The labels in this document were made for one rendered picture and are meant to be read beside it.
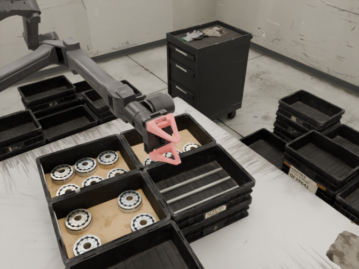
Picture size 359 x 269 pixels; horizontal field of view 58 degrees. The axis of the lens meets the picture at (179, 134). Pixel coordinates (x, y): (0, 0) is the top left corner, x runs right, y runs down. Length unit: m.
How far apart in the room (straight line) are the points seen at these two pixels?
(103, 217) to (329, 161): 1.51
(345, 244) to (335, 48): 3.03
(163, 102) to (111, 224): 0.69
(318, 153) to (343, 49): 2.11
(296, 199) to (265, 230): 0.26
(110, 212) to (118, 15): 3.54
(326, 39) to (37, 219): 3.68
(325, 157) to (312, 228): 0.83
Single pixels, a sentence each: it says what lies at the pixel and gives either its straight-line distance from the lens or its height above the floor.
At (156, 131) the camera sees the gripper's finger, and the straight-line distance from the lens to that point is 0.70.
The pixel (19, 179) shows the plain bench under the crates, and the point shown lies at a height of 0.70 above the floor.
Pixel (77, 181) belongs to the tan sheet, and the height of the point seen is 0.83.
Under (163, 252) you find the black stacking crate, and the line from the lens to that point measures 1.28.
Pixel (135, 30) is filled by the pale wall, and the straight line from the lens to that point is 4.81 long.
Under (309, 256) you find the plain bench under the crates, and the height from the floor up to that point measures 0.70.
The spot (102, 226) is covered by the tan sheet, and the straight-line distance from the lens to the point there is 1.38.
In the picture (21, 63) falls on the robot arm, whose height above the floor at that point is 1.48.
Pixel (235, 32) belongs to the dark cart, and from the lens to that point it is 3.13.
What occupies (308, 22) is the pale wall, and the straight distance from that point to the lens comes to 4.45.
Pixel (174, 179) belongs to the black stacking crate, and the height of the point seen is 0.83.
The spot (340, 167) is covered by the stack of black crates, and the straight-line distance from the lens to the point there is 2.31.
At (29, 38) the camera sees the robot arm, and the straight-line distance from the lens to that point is 1.62.
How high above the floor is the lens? 1.91
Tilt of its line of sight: 37 degrees down
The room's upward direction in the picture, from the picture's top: straight up
